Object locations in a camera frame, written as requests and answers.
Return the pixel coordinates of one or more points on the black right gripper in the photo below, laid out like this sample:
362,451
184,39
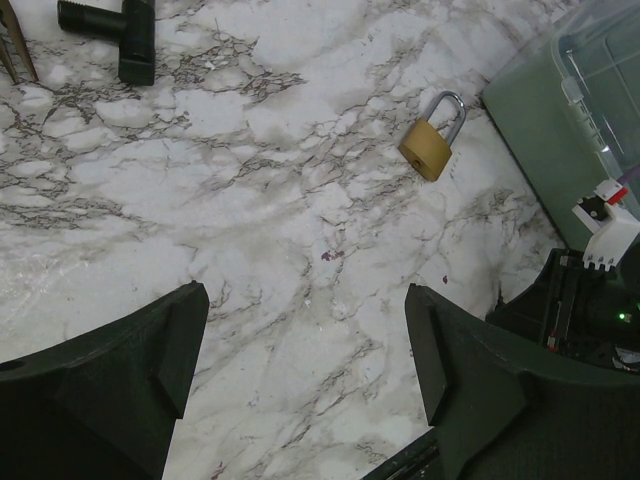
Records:
585,314

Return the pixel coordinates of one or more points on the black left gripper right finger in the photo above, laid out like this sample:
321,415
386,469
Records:
503,407

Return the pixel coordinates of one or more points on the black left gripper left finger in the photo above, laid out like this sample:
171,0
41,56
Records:
103,405

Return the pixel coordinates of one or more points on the brass padlock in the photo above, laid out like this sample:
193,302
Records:
424,148

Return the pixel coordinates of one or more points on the clear plastic storage box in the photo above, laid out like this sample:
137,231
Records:
568,107

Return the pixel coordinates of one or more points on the black T-shaped pipe fitting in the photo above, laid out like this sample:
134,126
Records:
133,29

